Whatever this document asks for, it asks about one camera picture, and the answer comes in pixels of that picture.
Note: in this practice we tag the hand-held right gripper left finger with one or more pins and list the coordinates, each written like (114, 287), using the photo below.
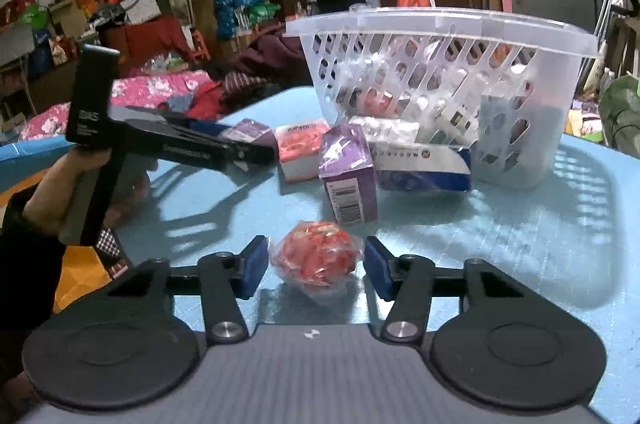
(255, 266)

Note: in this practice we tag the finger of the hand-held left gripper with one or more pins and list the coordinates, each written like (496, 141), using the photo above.
(207, 129)
(200, 151)

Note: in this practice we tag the red white box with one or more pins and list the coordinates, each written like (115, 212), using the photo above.
(300, 149)

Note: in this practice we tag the person's left hand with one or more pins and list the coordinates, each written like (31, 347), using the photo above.
(50, 204)

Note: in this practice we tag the green plastic bag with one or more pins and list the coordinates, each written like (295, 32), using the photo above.
(262, 11)

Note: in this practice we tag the silver packet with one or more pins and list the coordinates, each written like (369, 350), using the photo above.
(352, 76)

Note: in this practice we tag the pink floral blanket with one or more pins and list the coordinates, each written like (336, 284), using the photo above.
(150, 86)

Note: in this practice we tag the red ball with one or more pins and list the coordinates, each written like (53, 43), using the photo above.
(317, 256)
(376, 103)

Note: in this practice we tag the white blue cardboard box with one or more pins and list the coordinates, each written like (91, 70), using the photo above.
(425, 166)

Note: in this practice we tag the red cloth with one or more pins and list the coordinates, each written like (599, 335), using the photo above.
(150, 39)

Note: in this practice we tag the white plastic basket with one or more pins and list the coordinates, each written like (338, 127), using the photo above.
(525, 129)

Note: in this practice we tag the small purple box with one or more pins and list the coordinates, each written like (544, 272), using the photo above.
(250, 131)

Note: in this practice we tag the blue plastic bag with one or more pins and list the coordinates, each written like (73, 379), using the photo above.
(240, 4)

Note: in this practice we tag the white tissue packet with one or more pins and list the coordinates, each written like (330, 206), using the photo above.
(385, 129)

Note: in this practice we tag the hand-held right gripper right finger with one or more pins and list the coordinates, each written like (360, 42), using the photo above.
(377, 266)

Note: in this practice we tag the green backpack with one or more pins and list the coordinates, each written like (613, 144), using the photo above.
(622, 114)

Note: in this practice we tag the person's left forearm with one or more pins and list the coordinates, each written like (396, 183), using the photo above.
(25, 274)

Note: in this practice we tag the metal crutch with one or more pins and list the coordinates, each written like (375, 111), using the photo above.
(607, 11)

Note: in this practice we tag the maroon cloth pile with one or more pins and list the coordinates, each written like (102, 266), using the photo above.
(270, 54)

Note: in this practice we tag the large purple box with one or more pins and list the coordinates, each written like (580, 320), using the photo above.
(347, 174)

